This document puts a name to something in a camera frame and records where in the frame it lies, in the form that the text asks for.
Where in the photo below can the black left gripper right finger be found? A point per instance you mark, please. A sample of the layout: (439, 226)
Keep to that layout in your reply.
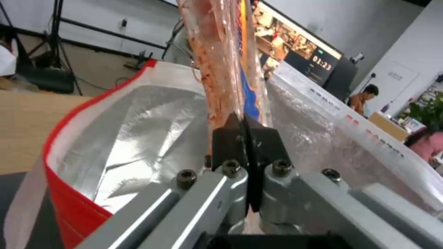
(311, 205)

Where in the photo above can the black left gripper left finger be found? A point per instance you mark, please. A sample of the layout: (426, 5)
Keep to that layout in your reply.
(193, 207)

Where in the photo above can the clear plastic snack wrapper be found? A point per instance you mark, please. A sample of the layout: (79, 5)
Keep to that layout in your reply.
(225, 59)

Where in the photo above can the red foil-lined takeout bag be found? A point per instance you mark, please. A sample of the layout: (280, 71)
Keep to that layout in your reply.
(145, 135)

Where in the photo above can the cardboard box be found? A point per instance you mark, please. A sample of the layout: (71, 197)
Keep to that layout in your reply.
(389, 124)

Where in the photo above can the person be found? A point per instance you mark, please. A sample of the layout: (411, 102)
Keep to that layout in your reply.
(427, 145)
(362, 99)

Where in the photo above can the green potted plant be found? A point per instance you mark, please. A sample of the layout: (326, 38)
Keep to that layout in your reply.
(429, 109)

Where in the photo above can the large display screen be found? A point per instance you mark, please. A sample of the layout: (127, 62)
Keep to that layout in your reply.
(294, 49)

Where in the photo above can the black tripod stand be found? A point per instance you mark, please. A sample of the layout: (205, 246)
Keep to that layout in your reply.
(57, 39)

